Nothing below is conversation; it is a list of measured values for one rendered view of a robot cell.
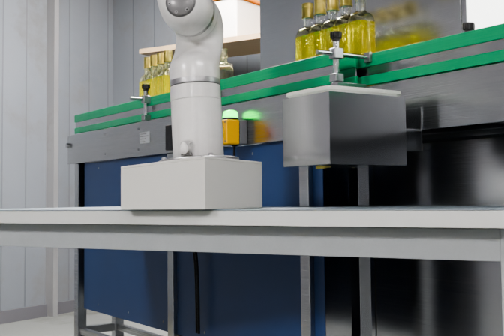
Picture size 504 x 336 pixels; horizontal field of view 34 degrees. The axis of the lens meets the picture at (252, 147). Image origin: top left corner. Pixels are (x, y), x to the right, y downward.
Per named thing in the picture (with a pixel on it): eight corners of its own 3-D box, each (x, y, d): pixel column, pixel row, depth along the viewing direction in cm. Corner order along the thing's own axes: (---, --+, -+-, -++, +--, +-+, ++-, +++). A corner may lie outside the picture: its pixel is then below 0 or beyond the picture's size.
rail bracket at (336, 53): (373, 84, 205) (373, 34, 206) (321, 79, 196) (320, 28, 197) (366, 85, 208) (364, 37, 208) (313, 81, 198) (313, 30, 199)
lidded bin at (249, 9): (273, 46, 514) (272, 5, 516) (238, 36, 480) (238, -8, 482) (211, 54, 539) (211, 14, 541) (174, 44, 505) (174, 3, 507)
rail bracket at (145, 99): (151, 121, 288) (151, 83, 289) (133, 120, 284) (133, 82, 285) (146, 122, 291) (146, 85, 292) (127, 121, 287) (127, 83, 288)
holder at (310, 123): (424, 166, 187) (422, 98, 188) (330, 163, 172) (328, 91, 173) (373, 168, 202) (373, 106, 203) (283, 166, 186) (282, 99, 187)
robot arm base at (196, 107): (218, 157, 180) (214, 75, 182) (143, 165, 187) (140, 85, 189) (251, 163, 198) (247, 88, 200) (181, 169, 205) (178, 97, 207)
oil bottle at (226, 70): (235, 121, 293) (234, 49, 295) (223, 120, 290) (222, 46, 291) (225, 122, 297) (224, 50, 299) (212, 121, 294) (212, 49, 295)
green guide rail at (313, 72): (336, 84, 204) (335, 52, 205) (333, 83, 204) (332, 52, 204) (76, 133, 350) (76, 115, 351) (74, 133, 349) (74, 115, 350)
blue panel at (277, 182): (375, 205, 216) (374, 139, 217) (322, 206, 206) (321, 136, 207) (123, 205, 348) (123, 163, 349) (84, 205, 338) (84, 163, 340)
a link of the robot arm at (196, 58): (163, 84, 190) (159, -16, 192) (184, 97, 208) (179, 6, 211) (214, 79, 188) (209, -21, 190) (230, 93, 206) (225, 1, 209)
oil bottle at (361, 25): (377, 91, 215) (376, 10, 216) (361, 89, 211) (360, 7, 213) (363, 93, 219) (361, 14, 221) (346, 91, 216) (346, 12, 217)
